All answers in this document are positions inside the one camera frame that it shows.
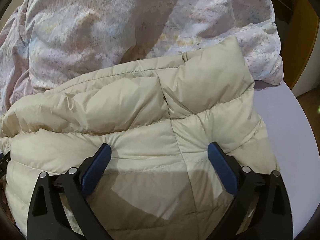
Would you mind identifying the beige quilted down jacket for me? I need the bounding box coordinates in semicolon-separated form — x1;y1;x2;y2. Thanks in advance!
1;37;279;239

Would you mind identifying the lavender bed sheet mattress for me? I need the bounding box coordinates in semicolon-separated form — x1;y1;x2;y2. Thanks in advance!
254;81;319;239

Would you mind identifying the pink floral duvet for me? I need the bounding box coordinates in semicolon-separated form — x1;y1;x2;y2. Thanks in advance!
1;0;284;113

